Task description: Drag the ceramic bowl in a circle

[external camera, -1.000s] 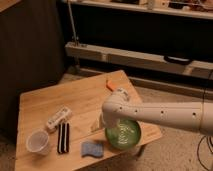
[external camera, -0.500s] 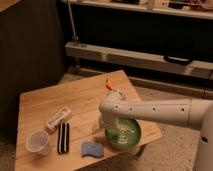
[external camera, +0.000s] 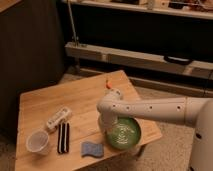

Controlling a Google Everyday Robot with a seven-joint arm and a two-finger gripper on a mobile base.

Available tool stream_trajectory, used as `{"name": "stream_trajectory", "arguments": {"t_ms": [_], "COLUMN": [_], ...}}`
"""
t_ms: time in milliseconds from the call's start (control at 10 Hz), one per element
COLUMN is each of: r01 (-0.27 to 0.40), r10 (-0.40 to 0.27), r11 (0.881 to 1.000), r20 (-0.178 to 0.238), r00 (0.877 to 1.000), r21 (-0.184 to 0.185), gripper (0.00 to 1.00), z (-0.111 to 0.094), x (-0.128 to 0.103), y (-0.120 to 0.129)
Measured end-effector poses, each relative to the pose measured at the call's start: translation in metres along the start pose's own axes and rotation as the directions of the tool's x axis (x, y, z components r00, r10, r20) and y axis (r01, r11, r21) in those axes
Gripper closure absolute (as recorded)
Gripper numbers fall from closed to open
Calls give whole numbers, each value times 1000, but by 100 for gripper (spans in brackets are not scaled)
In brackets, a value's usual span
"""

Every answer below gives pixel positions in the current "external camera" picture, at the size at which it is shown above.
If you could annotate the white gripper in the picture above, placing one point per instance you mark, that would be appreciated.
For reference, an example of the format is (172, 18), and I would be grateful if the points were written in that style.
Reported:
(106, 123)

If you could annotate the green ceramic bowl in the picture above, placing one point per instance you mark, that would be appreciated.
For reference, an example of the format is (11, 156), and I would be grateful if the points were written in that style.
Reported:
(124, 135)

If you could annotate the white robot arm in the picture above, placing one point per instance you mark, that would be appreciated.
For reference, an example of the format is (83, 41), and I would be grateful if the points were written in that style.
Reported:
(190, 111)

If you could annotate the blue sponge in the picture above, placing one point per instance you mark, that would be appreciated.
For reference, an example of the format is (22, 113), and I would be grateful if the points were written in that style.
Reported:
(92, 149)

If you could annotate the orange small object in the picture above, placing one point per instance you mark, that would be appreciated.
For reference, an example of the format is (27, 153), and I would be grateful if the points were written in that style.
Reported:
(108, 84)

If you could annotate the white remote control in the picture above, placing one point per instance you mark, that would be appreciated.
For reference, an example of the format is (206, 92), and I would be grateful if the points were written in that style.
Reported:
(58, 118)

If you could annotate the wooden table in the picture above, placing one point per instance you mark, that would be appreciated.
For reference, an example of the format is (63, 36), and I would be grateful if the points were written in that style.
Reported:
(74, 102)

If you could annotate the black and white striped cloth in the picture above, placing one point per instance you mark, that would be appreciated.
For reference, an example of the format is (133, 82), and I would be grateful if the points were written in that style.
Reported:
(63, 138)

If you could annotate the clear plastic cup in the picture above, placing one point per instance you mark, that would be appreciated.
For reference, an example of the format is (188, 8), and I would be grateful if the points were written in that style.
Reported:
(38, 142)

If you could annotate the white lower shelf beam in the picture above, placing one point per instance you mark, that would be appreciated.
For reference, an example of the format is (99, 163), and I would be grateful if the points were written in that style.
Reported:
(197, 69)

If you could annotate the metal vertical pole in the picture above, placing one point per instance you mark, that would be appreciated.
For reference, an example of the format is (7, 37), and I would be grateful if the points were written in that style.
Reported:
(75, 37)

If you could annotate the white upper shelf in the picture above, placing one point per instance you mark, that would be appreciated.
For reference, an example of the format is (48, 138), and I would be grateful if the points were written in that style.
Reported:
(139, 8)

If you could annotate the black handle on shelf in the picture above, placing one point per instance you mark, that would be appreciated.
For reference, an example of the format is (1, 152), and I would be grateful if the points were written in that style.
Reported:
(177, 61)

